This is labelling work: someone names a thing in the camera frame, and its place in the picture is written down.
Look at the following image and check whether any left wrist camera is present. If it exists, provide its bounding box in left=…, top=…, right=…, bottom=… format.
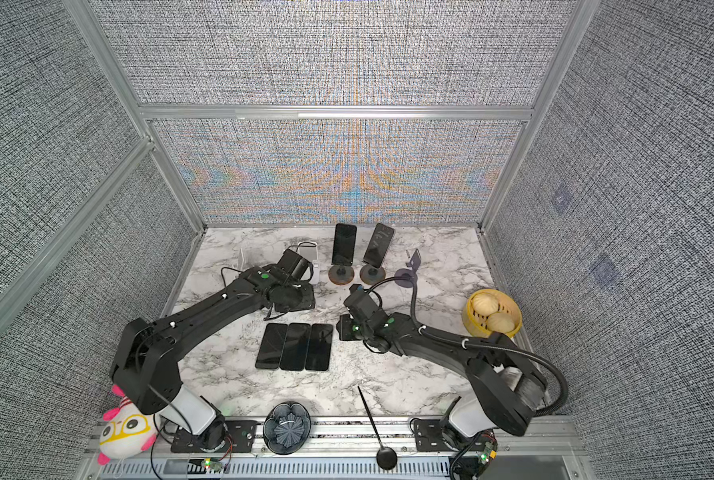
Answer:
left=276, top=248, right=314, bottom=282

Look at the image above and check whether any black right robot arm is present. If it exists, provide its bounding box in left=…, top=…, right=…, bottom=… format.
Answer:
left=337, top=277, right=570, bottom=449

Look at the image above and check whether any aluminium frame corner post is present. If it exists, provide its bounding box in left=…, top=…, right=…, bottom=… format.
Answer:
left=63, top=0, right=206, bottom=233

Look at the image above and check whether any black long spoon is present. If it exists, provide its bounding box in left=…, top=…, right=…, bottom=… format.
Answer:
left=357, top=386, right=398, bottom=471

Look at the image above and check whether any black phone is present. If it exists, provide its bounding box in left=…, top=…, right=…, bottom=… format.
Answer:
left=305, top=324, right=334, bottom=371
left=363, top=223, right=395, bottom=268
left=279, top=323, right=311, bottom=371
left=255, top=323, right=288, bottom=370
left=332, top=223, right=357, bottom=266

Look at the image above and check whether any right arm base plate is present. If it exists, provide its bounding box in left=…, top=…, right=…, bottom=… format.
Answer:
left=409, top=418, right=474, bottom=452

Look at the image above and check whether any purple round phone stand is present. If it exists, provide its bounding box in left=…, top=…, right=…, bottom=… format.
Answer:
left=394, top=249, right=422, bottom=289

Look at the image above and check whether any round wooden phone stand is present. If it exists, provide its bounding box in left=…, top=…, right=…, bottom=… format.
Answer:
left=328, top=265, right=355, bottom=285
left=360, top=264, right=386, bottom=285

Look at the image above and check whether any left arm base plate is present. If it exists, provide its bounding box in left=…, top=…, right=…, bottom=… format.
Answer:
left=170, top=420, right=258, bottom=454

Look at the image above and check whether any beige bun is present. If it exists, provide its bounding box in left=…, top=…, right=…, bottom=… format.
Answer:
left=485, top=312, right=518, bottom=334
left=471, top=292, right=499, bottom=317

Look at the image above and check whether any yellow bowl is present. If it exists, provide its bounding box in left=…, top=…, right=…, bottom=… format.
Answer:
left=462, top=289, right=523, bottom=338

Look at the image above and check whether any white flat phone stand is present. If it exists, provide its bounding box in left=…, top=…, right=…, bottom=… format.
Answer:
left=297, top=241, right=320, bottom=285

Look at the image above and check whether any white folding phone stand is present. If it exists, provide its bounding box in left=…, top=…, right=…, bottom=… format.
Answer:
left=238, top=247, right=264, bottom=271

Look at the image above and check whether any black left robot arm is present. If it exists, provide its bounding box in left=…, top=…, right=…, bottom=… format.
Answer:
left=110, top=264, right=315, bottom=452

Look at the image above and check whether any dark glass flower dish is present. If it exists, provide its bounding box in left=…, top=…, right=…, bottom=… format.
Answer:
left=263, top=401, right=312, bottom=455

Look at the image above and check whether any pink white plush toy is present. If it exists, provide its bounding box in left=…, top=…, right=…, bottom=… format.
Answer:
left=96, top=385, right=156, bottom=466

